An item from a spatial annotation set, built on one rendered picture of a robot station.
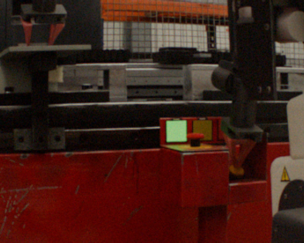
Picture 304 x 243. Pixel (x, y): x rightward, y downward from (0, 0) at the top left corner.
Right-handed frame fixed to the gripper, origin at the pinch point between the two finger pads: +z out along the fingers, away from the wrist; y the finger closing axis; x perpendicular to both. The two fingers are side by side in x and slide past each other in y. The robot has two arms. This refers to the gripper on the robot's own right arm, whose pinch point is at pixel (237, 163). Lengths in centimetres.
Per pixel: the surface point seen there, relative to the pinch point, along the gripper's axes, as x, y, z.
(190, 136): 11.4, 0.7, -6.3
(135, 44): -84, 436, 58
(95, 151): 28.6, 15.0, 2.0
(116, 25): -72, 466, 45
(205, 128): 4.7, 10.2, -4.8
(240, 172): -0.5, -1.2, 1.7
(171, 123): 12.7, 10.4, -6.0
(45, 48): 42.4, 7.0, -23.7
